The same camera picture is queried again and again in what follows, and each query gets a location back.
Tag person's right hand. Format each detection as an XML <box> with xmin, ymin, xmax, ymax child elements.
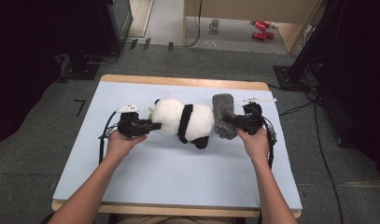
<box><xmin>235</xmin><ymin>126</ymin><xmax>270</xmax><ymax>166</ymax></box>

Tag black flat stand base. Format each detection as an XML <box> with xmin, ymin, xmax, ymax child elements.
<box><xmin>59</xmin><ymin>53</ymin><xmax>102</xmax><ymax>81</ymax></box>

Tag wooden table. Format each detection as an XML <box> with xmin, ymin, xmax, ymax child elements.
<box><xmin>50</xmin><ymin>74</ymin><xmax>303</xmax><ymax>219</ymax></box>

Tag person's left hand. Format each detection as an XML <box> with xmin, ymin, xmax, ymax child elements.
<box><xmin>106</xmin><ymin>129</ymin><xmax>148</xmax><ymax>163</ymax></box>

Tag light blue table mat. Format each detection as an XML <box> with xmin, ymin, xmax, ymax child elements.
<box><xmin>52</xmin><ymin>80</ymin><xmax>303</xmax><ymax>210</ymax></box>

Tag black hanging cable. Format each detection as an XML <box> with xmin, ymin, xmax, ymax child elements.
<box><xmin>173</xmin><ymin>0</ymin><xmax>203</xmax><ymax>49</ymax></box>

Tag dark glass-front cabinet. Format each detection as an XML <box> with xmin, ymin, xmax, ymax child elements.
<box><xmin>97</xmin><ymin>0</ymin><xmax>134</xmax><ymax>54</ymax></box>

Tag person's beige trousers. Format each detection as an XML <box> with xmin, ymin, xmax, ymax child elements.
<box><xmin>116</xmin><ymin>214</ymin><xmax>242</xmax><ymax>224</ymax></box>

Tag dark curtain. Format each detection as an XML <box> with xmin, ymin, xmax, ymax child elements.
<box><xmin>317</xmin><ymin>0</ymin><xmax>380</xmax><ymax>188</ymax></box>
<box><xmin>0</xmin><ymin>0</ymin><xmax>102</xmax><ymax>148</ymax></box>

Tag light wooden cabinet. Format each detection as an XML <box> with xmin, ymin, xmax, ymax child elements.
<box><xmin>182</xmin><ymin>0</ymin><xmax>323</xmax><ymax>54</ymax></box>

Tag long black floor cable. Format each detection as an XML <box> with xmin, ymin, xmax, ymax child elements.
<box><xmin>313</xmin><ymin>101</ymin><xmax>345</xmax><ymax>224</ymax></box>

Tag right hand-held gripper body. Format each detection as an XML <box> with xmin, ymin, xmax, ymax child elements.
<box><xmin>236</xmin><ymin>97</ymin><xmax>278</xmax><ymax>136</ymax></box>

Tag black tape corner mark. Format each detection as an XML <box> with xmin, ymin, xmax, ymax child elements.
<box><xmin>73</xmin><ymin>99</ymin><xmax>87</xmax><ymax>118</ymax></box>

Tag grey fuzzy cloth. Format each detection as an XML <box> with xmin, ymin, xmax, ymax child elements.
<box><xmin>211</xmin><ymin>92</ymin><xmax>239</xmax><ymax>141</ymax></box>

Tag short black floor cable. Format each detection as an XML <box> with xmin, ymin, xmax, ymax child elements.
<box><xmin>278</xmin><ymin>100</ymin><xmax>317</xmax><ymax>118</ymax></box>

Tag right hand-held gripper cable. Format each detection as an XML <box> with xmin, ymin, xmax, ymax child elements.
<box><xmin>260</xmin><ymin>116</ymin><xmax>278</xmax><ymax>171</ymax></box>

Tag panda plush toy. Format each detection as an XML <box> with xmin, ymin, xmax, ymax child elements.
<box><xmin>148</xmin><ymin>98</ymin><xmax>216</xmax><ymax>150</ymax></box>

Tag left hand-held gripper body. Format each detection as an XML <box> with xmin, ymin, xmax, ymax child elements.
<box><xmin>115</xmin><ymin>103</ymin><xmax>149</xmax><ymax>139</ymax></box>

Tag grey floor cable loop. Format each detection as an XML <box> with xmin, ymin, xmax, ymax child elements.
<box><xmin>83</xmin><ymin>50</ymin><xmax>120</xmax><ymax>66</ymax></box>

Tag black metal stand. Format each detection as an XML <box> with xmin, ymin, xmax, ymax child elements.
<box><xmin>273</xmin><ymin>0</ymin><xmax>336</xmax><ymax>91</ymax></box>

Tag black cable bundle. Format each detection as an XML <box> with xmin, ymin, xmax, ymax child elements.
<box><xmin>301</xmin><ymin>57</ymin><xmax>324</xmax><ymax>102</ymax></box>

